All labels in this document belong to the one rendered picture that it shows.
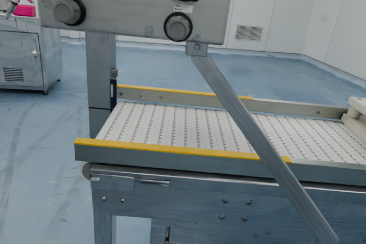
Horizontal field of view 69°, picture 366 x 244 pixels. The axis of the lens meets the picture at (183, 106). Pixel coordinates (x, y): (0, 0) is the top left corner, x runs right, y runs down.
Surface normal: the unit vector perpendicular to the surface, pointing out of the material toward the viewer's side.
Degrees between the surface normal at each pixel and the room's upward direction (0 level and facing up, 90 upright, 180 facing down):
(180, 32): 90
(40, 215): 0
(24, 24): 90
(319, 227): 87
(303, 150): 0
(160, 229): 90
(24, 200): 0
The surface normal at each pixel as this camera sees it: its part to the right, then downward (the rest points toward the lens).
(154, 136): 0.10, -0.92
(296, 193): -0.55, 0.22
